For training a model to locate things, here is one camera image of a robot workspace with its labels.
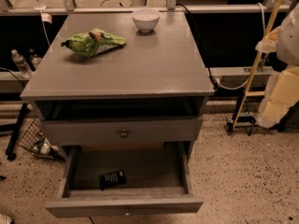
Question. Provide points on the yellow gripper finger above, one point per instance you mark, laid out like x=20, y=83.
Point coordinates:
x=286, y=88
x=270, y=113

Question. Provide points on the dark blue rxbar wrapper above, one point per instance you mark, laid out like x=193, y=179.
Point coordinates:
x=111, y=179

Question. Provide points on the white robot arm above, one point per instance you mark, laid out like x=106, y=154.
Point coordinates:
x=284, y=41

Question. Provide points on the grey wooden drawer cabinet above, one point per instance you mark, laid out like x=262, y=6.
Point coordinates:
x=155, y=76

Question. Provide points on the open grey wooden drawer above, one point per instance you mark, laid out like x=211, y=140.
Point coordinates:
x=157, y=182

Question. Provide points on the closed grey upper drawer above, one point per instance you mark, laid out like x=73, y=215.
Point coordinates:
x=121, y=131

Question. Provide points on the metal railing bar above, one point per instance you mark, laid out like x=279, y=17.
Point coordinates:
x=30, y=7

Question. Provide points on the white ceramic bowl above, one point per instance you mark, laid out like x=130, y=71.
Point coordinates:
x=146, y=19

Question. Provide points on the green chip bag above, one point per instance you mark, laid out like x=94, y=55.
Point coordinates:
x=91, y=43

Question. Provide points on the clear plastic water bottle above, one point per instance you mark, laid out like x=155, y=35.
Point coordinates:
x=21, y=63

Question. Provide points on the black stand leg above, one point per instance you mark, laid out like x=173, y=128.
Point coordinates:
x=11, y=155

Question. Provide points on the yellow wooden ladder frame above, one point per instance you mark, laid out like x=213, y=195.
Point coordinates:
x=247, y=92

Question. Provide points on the wire mesh basket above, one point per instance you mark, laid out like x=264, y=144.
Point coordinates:
x=36, y=143

